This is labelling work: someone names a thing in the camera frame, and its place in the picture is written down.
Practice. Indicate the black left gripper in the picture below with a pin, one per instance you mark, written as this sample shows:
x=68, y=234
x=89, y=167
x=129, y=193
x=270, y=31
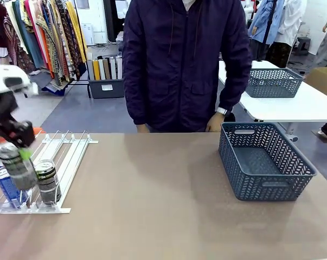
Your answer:
x=6, y=122

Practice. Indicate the black and grey drink can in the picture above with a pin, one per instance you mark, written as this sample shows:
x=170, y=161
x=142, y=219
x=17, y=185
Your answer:
x=16, y=170
x=48, y=181

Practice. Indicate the blue-grey plastic woven basket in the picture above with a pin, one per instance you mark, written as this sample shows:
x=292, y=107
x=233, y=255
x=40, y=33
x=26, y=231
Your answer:
x=271, y=84
x=263, y=187

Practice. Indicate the person's right forearm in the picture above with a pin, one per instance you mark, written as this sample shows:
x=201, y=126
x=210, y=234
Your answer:
x=134, y=103

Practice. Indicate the person's left forearm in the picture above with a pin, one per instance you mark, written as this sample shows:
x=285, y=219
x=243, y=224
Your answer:
x=233, y=86

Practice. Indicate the person's right hand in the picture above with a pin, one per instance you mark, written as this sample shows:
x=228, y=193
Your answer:
x=143, y=128

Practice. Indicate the person's left hand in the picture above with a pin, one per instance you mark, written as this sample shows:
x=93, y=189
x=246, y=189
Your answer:
x=214, y=123

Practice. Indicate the blue folded cloth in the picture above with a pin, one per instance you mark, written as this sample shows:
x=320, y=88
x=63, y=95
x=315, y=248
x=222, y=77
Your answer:
x=54, y=88

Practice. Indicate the orange hanging garment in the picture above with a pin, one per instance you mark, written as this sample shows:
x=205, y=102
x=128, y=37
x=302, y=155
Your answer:
x=48, y=54

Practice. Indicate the grey plastic storage bin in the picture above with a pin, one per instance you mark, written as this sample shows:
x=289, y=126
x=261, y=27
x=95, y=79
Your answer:
x=106, y=88

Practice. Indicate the yellow fabric roll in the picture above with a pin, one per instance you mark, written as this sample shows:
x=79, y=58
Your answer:
x=96, y=70

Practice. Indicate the white fabric roll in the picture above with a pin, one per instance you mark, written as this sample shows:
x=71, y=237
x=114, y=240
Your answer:
x=119, y=67
x=101, y=69

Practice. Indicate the brown patterned hanging garment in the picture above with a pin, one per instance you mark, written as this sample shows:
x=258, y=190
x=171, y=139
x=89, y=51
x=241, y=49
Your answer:
x=67, y=38

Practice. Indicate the brown fabric roll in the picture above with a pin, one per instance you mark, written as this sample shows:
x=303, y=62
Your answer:
x=106, y=68

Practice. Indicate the light grey fabric roll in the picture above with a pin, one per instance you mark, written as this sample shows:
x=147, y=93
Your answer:
x=113, y=67

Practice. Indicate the yellow hanging garment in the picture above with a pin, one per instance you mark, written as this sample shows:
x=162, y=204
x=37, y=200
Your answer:
x=76, y=29

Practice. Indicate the white floor appliance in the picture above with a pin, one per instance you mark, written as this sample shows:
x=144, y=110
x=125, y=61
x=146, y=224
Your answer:
x=87, y=33

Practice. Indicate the grey workbench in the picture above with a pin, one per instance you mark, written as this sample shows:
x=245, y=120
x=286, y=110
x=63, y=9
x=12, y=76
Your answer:
x=120, y=38

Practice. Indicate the person in dark purple jacket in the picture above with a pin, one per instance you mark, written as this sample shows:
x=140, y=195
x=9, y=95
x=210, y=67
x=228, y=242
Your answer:
x=179, y=67

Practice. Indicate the white side table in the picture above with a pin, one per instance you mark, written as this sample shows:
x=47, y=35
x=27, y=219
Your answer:
x=282, y=105

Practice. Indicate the mannequin in blue shirt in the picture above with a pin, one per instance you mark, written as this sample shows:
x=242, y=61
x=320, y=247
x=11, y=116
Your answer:
x=261, y=24

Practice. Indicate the black stand pole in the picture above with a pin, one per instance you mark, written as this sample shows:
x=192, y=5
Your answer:
x=269, y=24

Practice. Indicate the mannequin in white coat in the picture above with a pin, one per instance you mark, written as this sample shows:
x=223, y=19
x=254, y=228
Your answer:
x=292, y=24

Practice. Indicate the black plastic stool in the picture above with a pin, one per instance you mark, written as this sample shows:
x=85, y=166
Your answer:
x=304, y=44

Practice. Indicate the brown cardboard box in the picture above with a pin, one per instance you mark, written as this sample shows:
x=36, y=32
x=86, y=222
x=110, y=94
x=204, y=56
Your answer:
x=321, y=80

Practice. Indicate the black clothes rack frame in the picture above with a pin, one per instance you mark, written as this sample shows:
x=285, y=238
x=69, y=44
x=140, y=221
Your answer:
x=84, y=54

